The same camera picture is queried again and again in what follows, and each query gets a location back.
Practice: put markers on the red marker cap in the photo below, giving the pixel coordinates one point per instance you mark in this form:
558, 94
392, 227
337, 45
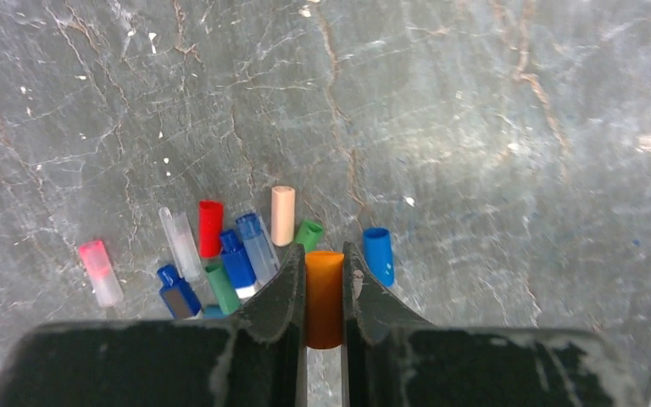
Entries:
210, 222

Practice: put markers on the clear blue whiteboard cap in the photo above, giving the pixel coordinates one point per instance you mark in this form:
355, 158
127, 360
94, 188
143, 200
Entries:
258, 246

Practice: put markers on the small red pen cap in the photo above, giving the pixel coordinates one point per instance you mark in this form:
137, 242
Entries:
100, 273

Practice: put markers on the orange marker cap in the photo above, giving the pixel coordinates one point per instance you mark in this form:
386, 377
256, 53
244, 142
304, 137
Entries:
323, 299

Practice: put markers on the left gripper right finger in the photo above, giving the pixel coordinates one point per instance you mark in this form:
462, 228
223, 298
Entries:
391, 356

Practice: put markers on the blue marker cap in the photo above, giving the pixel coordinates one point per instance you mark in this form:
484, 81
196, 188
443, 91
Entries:
378, 254

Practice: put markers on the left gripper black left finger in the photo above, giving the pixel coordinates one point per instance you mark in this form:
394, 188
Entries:
253, 357

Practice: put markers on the dark blue clip cap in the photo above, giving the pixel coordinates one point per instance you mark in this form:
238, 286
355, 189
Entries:
177, 294
237, 265

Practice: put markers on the teal marker cap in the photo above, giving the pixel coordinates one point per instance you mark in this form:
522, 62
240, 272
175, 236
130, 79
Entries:
213, 312

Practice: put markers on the green marker cap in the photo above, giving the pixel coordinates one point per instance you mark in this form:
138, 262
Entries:
309, 234
224, 292

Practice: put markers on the tan marker cap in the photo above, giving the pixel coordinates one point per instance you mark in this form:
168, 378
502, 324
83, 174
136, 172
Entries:
283, 200

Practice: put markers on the small grey pen cap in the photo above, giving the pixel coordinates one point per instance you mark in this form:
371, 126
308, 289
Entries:
182, 244

